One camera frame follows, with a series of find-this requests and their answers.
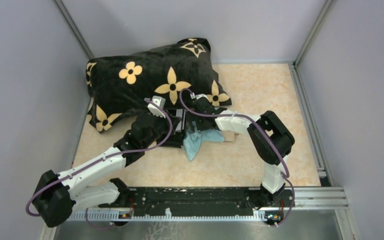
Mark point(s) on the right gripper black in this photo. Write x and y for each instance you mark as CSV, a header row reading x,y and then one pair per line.
x,y
191,118

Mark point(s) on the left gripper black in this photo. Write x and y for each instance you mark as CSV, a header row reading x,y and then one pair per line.
x,y
166,121

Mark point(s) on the light blue towel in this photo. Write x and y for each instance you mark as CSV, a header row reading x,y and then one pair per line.
x,y
193,140

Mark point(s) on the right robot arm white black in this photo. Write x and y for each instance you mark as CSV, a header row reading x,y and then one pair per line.
x,y
272,141

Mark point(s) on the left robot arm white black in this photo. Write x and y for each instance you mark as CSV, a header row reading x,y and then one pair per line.
x,y
58,195

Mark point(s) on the black card holder box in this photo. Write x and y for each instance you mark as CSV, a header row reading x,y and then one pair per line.
x,y
178,133

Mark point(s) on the black pillow with cream flowers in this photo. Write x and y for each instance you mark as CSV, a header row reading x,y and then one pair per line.
x,y
118,85

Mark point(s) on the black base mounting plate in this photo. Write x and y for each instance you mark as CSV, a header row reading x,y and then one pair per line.
x,y
195,201

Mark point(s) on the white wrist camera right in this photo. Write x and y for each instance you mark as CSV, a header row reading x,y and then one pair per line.
x,y
201,97

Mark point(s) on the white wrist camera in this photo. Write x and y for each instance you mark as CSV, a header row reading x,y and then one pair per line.
x,y
156,106
201,97

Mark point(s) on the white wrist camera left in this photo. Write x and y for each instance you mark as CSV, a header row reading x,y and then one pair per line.
x,y
156,106

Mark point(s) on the aluminium frame rail front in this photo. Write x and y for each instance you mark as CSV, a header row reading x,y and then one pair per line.
x,y
304,199

